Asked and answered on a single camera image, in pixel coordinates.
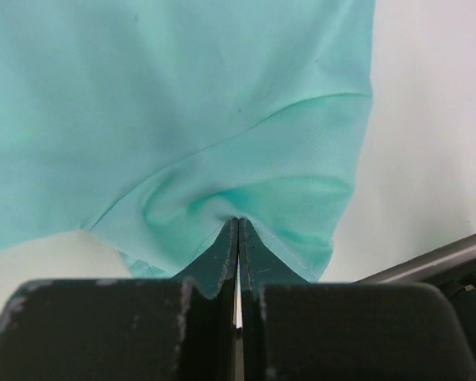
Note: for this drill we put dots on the aluminium frame rail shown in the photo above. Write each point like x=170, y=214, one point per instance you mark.
x=429, y=264

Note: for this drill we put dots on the teal t-shirt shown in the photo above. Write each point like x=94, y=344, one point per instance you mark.
x=150, y=123

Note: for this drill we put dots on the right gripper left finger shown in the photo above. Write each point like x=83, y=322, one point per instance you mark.
x=180, y=328

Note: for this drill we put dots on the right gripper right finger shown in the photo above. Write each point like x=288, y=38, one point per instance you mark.
x=297, y=330

